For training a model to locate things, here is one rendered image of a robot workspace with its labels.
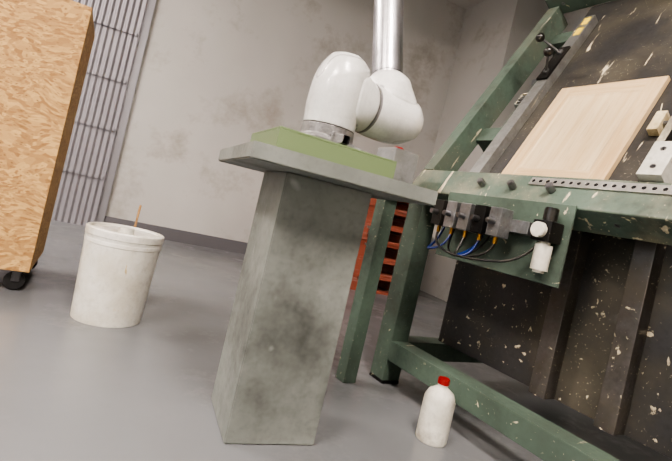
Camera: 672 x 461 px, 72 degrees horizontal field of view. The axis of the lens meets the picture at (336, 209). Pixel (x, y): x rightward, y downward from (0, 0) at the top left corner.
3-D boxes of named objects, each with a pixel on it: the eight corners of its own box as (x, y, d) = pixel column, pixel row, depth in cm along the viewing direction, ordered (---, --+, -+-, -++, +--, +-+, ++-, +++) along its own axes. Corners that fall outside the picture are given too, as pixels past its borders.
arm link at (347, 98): (291, 120, 135) (309, 47, 135) (340, 137, 146) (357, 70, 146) (320, 119, 122) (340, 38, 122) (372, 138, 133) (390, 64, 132)
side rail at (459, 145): (436, 186, 203) (423, 168, 198) (557, 27, 232) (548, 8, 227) (445, 187, 198) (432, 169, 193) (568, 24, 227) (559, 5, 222)
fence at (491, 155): (473, 180, 179) (468, 172, 177) (587, 24, 204) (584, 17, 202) (483, 180, 175) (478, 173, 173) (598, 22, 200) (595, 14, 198)
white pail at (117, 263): (71, 301, 200) (96, 195, 200) (144, 310, 211) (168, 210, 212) (58, 324, 170) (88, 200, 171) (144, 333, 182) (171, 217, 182)
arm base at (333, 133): (314, 137, 118) (319, 116, 118) (284, 138, 137) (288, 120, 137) (373, 156, 126) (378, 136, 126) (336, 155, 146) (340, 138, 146)
